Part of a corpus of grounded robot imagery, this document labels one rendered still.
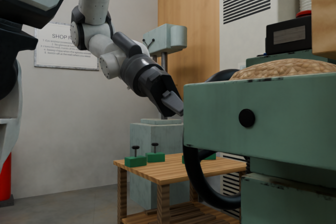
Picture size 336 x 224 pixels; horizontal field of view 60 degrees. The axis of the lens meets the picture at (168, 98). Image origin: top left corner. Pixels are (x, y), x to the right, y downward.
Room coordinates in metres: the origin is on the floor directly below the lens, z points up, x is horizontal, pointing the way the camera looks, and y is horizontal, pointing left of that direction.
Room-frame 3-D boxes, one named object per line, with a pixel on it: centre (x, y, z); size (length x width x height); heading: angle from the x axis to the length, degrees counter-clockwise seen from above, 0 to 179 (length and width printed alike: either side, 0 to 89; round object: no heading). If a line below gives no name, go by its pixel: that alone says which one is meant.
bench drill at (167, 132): (2.67, 0.03, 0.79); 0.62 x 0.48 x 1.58; 30
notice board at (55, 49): (2.97, 1.02, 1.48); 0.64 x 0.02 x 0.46; 122
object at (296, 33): (0.49, -0.22, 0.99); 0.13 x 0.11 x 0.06; 129
